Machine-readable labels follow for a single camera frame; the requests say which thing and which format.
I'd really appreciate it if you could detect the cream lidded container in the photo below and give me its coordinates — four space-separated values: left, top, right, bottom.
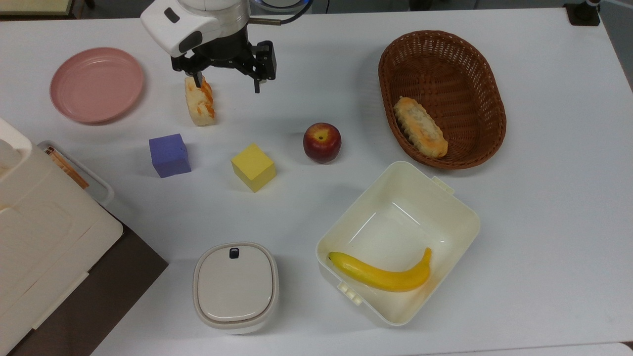
193 241 279 335

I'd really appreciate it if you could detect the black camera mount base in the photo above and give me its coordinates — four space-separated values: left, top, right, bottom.
564 0 602 26

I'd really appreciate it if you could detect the cream plastic open box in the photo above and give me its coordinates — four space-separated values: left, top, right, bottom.
316 161 481 328

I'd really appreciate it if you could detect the purple cube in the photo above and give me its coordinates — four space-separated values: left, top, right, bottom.
149 133 192 178

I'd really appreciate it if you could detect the pink plastic plate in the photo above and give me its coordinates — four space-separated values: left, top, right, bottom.
49 47 145 124

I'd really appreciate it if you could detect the yellow banana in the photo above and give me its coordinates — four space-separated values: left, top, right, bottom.
328 247 432 292

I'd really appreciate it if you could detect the red apple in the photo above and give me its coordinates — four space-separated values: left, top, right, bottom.
303 123 342 164

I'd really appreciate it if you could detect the long baked bread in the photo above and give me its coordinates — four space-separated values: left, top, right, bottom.
394 96 449 159

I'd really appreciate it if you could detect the dark brown base board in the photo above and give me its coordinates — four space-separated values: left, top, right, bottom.
7 213 169 356

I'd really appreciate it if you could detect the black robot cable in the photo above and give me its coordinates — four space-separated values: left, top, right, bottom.
249 0 314 26

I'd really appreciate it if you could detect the yellow cube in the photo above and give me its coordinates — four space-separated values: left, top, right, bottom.
231 143 276 193

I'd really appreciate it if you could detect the white orange bread roll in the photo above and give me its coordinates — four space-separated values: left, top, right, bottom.
184 75 217 127

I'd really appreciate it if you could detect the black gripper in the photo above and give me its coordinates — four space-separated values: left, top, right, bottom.
171 30 276 94

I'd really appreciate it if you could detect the cream plastic cabinet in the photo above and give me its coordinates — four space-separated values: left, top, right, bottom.
0 116 124 356

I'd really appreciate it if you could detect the brown wicker basket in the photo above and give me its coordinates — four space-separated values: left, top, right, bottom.
378 30 507 170

